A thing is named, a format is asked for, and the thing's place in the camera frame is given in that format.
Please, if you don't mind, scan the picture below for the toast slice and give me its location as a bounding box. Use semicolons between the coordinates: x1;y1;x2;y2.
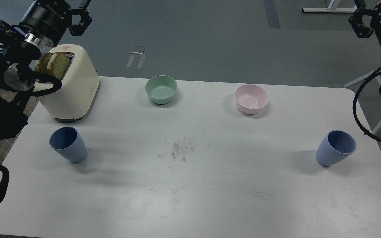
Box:
34;52;53;74
47;52;71;80

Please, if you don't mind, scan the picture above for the white stand base bar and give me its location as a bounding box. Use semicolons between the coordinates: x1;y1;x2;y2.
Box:
302;7;356;14

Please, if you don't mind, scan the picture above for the toast slice front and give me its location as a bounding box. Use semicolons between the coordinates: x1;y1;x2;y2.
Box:
47;52;71;80

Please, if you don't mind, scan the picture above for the blue cup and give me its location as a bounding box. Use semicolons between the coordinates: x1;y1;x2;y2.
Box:
49;127;88;164
316;131;357;167

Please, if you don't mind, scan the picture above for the green bowl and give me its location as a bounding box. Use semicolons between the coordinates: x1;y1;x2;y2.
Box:
145;75;178;104

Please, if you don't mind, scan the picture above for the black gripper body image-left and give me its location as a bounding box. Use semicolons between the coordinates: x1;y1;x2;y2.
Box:
19;0;72;37

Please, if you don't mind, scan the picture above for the toast slice back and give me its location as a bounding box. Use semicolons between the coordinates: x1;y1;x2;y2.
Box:
34;52;53;74

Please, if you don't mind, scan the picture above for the pink bowl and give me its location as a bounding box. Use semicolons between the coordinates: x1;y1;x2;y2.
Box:
234;84;269;115

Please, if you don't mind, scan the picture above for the cream toaster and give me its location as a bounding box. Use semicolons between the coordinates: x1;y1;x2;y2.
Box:
37;44;100;123

